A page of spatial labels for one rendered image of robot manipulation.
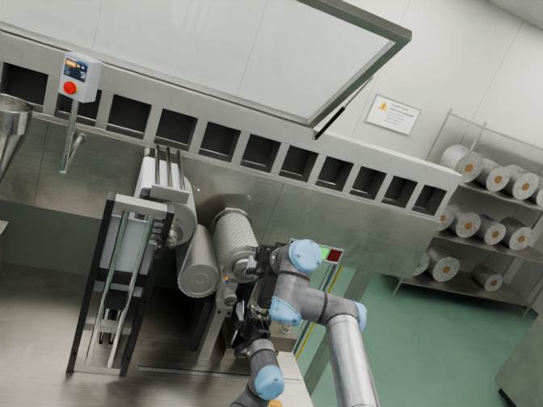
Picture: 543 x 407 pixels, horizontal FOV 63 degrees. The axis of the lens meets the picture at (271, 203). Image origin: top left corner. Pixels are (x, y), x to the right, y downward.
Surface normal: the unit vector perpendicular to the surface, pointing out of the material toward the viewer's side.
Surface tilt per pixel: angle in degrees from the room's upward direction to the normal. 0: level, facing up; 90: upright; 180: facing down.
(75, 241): 90
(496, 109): 90
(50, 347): 0
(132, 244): 90
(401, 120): 90
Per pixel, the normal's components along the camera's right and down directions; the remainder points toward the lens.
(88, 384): 0.33, -0.88
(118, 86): 0.23, 0.43
